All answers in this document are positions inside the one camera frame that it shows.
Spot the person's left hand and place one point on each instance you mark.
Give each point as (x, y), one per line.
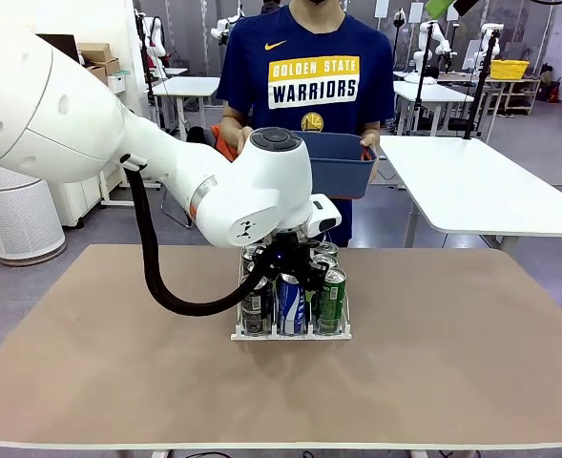
(370, 143)

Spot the wooden shelf table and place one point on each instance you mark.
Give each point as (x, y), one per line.
(514, 95)

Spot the clear plastic can dispenser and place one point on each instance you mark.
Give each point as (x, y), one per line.
(280, 337)

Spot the person's right forearm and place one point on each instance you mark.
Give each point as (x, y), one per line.
(230, 129)

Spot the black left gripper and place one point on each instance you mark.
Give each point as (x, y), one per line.
(290, 250)

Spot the orange jacket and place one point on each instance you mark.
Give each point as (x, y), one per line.
(221, 143)

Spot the brown cardboard box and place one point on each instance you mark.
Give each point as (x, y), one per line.
(98, 74)
(112, 67)
(94, 51)

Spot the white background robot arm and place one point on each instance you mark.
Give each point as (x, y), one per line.
(489, 40)
(426, 40)
(223, 28)
(152, 38)

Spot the person's right hand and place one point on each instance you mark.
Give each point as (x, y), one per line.
(243, 138)

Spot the black computer monitor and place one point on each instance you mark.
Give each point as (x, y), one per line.
(66, 45)

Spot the white lab desk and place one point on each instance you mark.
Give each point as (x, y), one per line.
(433, 93)
(185, 87)

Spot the white paper sign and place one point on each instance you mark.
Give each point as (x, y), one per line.
(452, 14)
(381, 8)
(416, 13)

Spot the person's left forearm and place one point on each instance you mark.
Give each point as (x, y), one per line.
(373, 128)

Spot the black tripod stand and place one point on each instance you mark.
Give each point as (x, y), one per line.
(481, 86)
(422, 81)

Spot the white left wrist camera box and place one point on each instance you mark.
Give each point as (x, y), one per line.
(326, 217)

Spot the blue beverage can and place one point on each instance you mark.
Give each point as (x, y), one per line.
(290, 310)

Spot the black jacket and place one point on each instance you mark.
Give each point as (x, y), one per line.
(197, 136)

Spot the large white table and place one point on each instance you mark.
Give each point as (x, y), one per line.
(476, 186)

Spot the yellow plastic crate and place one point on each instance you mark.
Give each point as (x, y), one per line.
(509, 70)

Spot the person in blue shirt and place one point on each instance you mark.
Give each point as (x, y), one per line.
(252, 95)

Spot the red object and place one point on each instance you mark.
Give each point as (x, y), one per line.
(550, 90)

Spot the white desk cabinet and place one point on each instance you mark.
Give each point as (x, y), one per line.
(80, 200)

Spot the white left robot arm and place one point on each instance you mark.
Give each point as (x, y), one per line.
(47, 110)

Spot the small white box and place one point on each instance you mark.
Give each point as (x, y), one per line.
(116, 84)

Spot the white air purifier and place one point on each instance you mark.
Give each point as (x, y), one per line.
(18, 224)

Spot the black face mask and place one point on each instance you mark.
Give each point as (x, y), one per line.
(321, 1)

